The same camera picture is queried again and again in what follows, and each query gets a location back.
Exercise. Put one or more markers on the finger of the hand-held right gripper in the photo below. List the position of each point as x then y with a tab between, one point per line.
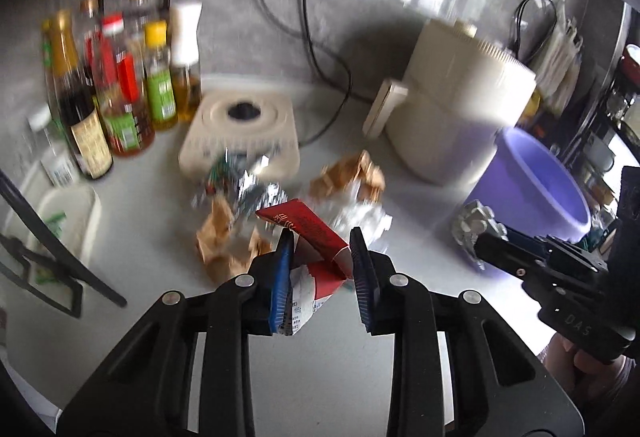
527	239
505	257

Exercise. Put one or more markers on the cream induction cooker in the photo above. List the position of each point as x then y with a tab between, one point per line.
220	112

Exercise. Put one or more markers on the purple plastic basin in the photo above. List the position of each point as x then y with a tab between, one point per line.
530	182

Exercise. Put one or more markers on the white silver wrapper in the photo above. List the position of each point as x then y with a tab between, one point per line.
360	214

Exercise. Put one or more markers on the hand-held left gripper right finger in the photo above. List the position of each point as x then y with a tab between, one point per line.
361	277

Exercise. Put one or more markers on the black metal rack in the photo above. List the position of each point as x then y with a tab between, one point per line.
75	256

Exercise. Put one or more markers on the red and white carton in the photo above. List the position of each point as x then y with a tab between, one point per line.
310	227

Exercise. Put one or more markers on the slim green label bottle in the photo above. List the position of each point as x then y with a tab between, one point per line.
47	62

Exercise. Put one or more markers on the dark soy sauce bottle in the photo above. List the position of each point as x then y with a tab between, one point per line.
82	117

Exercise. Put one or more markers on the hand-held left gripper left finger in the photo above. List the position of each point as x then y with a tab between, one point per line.
282	277

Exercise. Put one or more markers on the person's right hand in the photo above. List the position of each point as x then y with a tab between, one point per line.
580	372

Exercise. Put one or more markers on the silver foil wrapper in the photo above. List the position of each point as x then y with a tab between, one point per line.
250	192

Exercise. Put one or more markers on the oil sprayer bottle white top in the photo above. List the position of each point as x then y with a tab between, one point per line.
186	92

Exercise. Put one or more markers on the clear jar white lid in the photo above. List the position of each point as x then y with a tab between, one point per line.
57	162

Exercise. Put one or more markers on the brown paper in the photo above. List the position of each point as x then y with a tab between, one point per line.
220	242
340	174

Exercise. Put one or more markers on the yellow cap green label bottle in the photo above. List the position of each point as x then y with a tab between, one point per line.
161	97

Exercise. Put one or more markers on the cream air fryer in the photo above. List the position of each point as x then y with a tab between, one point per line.
450	117

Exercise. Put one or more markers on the green food packet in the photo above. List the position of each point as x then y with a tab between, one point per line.
55	222

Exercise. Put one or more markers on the gold cap glass bottle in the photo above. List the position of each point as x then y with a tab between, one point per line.
90	17
139	2

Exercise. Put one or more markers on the hanging plastic bags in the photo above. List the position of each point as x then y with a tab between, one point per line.
555	62

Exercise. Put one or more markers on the dark storage shelf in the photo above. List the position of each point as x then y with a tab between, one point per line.
605	117

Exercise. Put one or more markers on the white plastic container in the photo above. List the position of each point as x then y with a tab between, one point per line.
75	217

